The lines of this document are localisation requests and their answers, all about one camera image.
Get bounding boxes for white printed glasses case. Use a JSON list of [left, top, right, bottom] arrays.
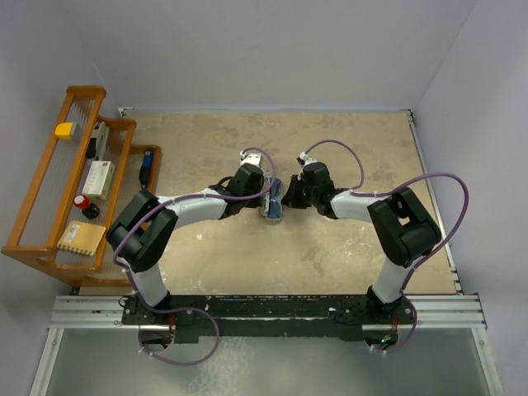
[[260, 172, 283, 222]]

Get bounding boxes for blue sunglasses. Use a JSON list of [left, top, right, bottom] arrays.
[[266, 178, 283, 221]]

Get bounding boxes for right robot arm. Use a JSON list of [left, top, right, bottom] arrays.
[[281, 158, 441, 323]]

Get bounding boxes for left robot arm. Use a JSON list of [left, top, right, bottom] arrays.
[[106, 163, 265, 323]]

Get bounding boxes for blue black utility knife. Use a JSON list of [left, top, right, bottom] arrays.
[[139, 150, 154, 189]]

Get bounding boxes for white red box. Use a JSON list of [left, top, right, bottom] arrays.
[[82, 160, 115, 200]]

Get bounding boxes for grey black stapler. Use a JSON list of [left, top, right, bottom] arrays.
[[85, 121, 109, 161]]

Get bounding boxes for wooden tiered shelf rack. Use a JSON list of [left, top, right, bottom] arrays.
[[2, 85, 162, 287]]

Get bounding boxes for yellow grey eraser block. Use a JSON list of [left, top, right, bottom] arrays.
[[54, 121, 80, 140]]

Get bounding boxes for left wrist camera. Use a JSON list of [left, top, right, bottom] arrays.
[[240, 151, 262, 168]]

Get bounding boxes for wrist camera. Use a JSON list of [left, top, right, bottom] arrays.
[[297, 152, 317, 167], [240, 151, 262, 168]]

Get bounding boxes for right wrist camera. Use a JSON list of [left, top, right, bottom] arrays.
[[297, 152, 317, 167]]

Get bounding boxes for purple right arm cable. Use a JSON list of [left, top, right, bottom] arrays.
[[303, 139, 470, 296]]

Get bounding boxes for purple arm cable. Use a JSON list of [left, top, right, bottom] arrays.
[[111, 147, 277, 318], [303, 139, 470, 296]]

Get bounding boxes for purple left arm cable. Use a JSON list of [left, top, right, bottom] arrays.
[[111, 147, 277, 318]]

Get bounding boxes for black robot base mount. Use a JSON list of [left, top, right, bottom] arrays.
[[120, 291, 417, 344]]

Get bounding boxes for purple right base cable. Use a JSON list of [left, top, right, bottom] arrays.
[[369, 296, 418, 358]]

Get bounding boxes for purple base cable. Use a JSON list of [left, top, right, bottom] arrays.
[[137, 308, 222, 366], [369, 296, 418, 358]]

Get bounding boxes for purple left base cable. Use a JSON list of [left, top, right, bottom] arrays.
[[137, 308, 222, 366]]

